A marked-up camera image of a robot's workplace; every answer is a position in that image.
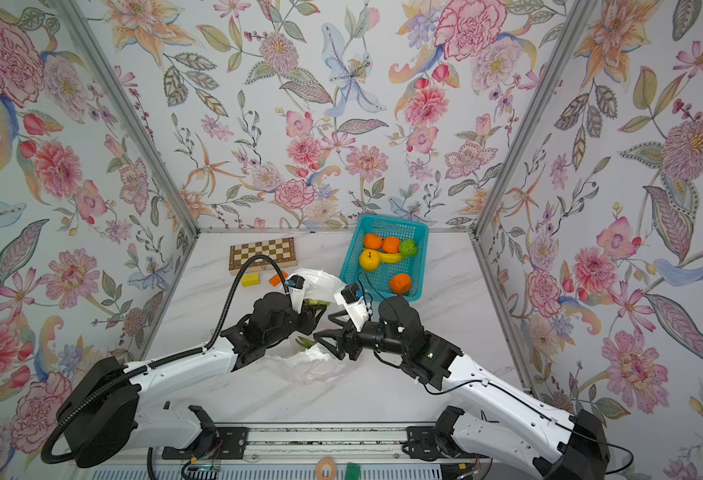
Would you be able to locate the yellow green pear fruit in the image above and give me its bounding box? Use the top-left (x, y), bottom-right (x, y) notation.
top-left (295, 336), bottom-right (316, 350)

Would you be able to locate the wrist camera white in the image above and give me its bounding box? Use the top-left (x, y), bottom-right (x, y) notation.
top-left (286, 274), bottom-right (306, 314)
top-left (333, 283), bottom-right (373, 332)

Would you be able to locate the wooden chessboard box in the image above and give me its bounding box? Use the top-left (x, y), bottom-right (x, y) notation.
top-left (228, 236), bottom-right (298, 276)

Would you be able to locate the yellow banana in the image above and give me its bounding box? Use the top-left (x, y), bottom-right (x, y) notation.
top-left (379, 252), bottom-right (403, 264)

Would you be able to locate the black corrugated cable left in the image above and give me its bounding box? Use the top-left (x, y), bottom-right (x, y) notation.
top-left (40, 254), bottom-right (292, 466)

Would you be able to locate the green circuit board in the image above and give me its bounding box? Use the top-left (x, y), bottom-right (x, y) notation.
top-left (343, 463), bottom-right (361, 480)

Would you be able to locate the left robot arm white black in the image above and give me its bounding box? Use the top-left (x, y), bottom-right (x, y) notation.
top-left (41, 292), bottom-right (326, 468)

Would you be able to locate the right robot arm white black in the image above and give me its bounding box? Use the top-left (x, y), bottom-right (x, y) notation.
top-left (313, 296), bottom-right (611, 479)

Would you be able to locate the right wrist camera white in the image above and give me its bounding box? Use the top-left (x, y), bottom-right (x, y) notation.
top-left (333, 283), bottom-right (373, 332)

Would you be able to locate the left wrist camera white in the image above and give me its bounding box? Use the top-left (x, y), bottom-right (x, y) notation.
top-left (286, 274), bottom-right (306, 314)

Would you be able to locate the orange fruit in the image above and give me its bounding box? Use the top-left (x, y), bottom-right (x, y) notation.
top-left (363, 233), bottom-right (383, 250)
top-left (381, 236), bottom-right (401, 254)
top-left (389, 273), bottom-right (413, 295)

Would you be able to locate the white plastic bag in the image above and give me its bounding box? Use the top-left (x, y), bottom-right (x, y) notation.
top-left (262, 268), bottom-right (347, 385)

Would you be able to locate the tape roll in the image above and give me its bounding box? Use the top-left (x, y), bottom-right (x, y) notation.
top-left (314, 457), bottom-right (337, 480)

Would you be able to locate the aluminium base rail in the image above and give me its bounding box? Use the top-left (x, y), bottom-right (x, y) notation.
top-left (62, 421), bottom-right (569, 466)

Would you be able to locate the teal plastic basket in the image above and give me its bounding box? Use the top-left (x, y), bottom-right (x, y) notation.
top-left (339, 215), bottom-right (429, 301)

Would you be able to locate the yellow toy brick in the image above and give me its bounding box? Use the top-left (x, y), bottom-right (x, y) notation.
top-left (240, 273), bottom-right (260, 287)

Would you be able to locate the orange toy brick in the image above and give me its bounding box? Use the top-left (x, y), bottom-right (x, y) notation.
top-left (268, 271), bottom-right (289, 287)

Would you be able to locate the yellow apple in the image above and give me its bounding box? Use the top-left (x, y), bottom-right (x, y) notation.
top-left (359, 249), bottom-right (381, 272)

